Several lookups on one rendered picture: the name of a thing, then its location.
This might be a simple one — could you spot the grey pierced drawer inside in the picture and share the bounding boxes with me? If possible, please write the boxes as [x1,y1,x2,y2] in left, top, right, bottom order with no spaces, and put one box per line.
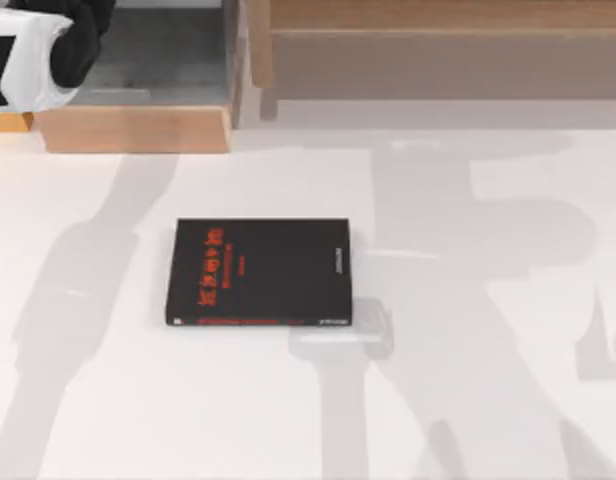
[73,0,239,107]

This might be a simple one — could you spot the wooden open shelf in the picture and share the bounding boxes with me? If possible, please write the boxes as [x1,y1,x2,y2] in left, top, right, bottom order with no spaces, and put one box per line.
[231,0,616,131]

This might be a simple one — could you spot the pale wooden drawer front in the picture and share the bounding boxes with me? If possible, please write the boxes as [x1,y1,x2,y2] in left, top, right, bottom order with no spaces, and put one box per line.
[31,105,234,154]

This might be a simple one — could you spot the black book with red lettering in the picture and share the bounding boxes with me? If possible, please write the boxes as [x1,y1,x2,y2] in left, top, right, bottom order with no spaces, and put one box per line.
[165,216,356,329]

